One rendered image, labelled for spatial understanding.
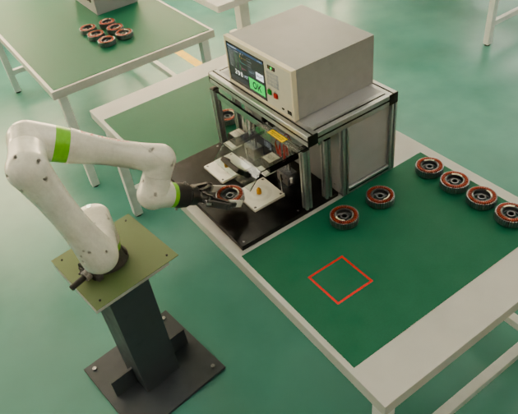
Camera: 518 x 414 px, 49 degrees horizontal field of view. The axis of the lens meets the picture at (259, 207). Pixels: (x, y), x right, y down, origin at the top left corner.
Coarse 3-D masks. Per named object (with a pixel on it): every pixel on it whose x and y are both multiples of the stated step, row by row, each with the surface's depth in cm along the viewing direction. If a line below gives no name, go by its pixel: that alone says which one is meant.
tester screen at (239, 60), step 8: (232, 48) 222; (232, 56) 225; (240, 56) 219; (248, 56) 214; (232, 64) 228; (240, 64) 222; (248, 64) 217; (256, 64) 212; (248, 80) 223; (256, 80) 218
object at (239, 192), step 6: (228, 186) 225; (234, 186) 224; (216, 192) 223; (222, 192) 223; (228, 192) 225; (234, 192) 225; (240, 192) 221; (222, 198) 220; (228, 198) 222; (234, 198) 219; (240, 198) 219
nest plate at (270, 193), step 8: (256, 184) 236; (264, 184) 236; (272, 184) 235; (248, 192) 233; (256, 192) 232; (264, 192) 232; (272, 192) 231; (280, 192) 230; (248, 200) 229; (256, 200) 228; (264, 200) 228; (272, 200) 227; (256, 208) 225
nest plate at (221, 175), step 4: (208, 164) 250; (212, 164) 250; (216, 164) 249; (208, 168) 248; (212, 168) 247; (216, 168) 247; (220, 168) 247; (212, 172) 245; (216, 172) 245; (220, 172) 245; (224, 172) 244; (216, 176) 243; (220, 176) 243; (224, 176) 243; (228, 176) 242; (220, 180) 241; (224, 180) 240; (228, 180) 241
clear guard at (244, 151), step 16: (256, 128) 216; (272, 128) 215; (224, 144) 211; (240, 144) 210; (256, 144) 209; (272, 144) 207; (288, 144) 206; (240, 160) 204; (256, 160) 201; (272, 160) 200; (240, 176) 202; (256, 176) 197
